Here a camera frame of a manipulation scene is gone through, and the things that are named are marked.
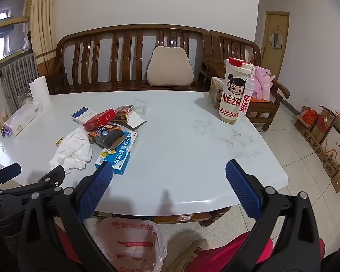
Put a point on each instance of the person's red pants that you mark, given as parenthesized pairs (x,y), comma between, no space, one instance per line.
(215,252)

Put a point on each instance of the hanger with grey cloth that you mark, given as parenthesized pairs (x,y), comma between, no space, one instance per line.
(277,39)

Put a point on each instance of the beige cushion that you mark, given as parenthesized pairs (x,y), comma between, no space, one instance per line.
(170,68)

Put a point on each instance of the white paper towel roll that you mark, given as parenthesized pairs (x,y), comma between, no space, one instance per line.
(39,90)

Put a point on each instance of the wooden sofa bench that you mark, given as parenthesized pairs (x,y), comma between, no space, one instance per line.
(107,86)

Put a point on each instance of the white cartoon water bottle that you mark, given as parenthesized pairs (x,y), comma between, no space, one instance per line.
(232,96)

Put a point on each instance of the white tissue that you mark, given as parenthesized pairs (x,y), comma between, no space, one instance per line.
(70,150)

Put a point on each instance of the blue and white cigarette box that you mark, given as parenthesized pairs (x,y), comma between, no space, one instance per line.
(82,114)

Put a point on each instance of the white paper card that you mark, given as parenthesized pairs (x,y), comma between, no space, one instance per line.
(136,120)

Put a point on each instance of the black box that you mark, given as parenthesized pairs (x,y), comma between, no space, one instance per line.
(104,136)

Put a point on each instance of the yellow wooden door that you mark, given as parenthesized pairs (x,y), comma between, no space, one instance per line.
(283,34)

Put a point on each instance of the small cardboard box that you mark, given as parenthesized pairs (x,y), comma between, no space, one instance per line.
(215,93)

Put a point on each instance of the blue and white medicine box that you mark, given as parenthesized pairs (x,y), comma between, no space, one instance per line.
(121,153)

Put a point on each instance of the white red-print trash bag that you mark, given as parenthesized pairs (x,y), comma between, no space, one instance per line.
(124,246)

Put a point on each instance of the small purple packet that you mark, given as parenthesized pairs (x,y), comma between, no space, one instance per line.
(6,133)

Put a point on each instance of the red plastic bag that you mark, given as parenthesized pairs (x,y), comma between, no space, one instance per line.
(310,117)

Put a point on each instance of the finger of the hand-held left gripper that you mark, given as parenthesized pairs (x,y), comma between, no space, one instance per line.
(8,171)
(45,180)

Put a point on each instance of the yellow snack wrapper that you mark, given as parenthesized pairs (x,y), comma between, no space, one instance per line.
(59,140)

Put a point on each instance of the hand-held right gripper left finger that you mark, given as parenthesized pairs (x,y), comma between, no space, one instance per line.
(96,187)

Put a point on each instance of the grey radiator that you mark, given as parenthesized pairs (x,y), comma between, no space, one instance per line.
(17,76)

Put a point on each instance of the beige shoe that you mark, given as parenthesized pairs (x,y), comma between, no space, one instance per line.
(184,257)

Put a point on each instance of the wooden table frame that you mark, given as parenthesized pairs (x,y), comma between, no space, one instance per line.
(187,217)

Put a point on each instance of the dark red patterned cigarette box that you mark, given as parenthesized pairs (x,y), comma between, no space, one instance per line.
(123,112)

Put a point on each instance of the long white carton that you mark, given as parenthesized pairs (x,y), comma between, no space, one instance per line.
(22,116)

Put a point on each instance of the yellow framed balcony door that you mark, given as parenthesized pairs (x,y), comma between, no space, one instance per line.
(5,22)

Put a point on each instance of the wooden armchair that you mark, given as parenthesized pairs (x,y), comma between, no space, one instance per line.
(260,107)

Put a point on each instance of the pink plastic bag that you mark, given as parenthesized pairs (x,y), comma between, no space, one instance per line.
(262,85)

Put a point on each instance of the row of cardboard boxes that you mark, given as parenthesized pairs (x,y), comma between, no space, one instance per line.
(328,141)

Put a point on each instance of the clear plastic cup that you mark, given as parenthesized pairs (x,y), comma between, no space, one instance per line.
(140,106)

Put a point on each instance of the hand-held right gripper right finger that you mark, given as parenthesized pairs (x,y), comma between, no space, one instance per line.
(243,189)

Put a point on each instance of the yellow curtain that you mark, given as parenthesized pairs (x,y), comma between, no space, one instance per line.
(42,19)

